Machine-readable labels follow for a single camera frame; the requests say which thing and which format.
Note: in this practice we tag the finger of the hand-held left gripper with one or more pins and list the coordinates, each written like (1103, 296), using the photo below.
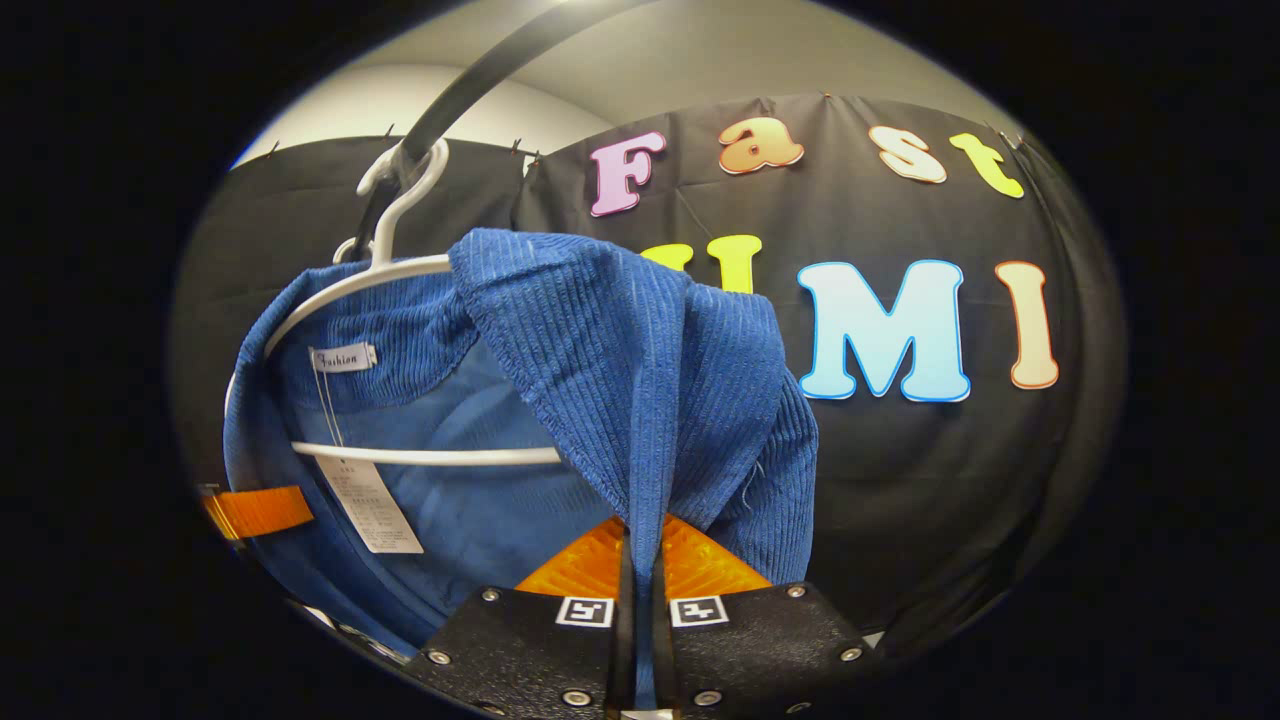
(260, 512)

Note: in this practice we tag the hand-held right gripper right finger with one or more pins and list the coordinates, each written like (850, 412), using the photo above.
(760, 650)

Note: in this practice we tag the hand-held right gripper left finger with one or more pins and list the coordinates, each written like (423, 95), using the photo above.
(530, 650)

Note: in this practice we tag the white plastic clothes hanger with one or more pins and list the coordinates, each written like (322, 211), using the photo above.
(400, 200)
(345, 248)

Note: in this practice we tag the black metal clothes rack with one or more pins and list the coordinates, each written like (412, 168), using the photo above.
(480, 75)

